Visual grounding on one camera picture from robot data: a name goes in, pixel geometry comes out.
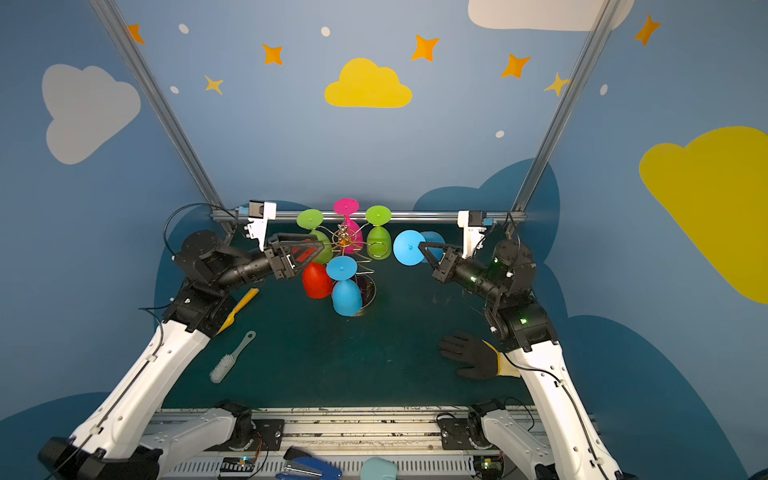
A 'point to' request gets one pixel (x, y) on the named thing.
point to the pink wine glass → (351, 241)
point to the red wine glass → (317, 280)
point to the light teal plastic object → (375, 468)
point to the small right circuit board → (489, 467)
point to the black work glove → (475, 357)
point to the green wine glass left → (312, 219)
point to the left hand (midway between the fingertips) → (317, 237)
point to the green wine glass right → (379, 242)
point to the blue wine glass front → (346, 292)
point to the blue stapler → (299, 464)
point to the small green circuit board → (237, 464)
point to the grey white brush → (227, 361)
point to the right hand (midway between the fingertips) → (423, 243)
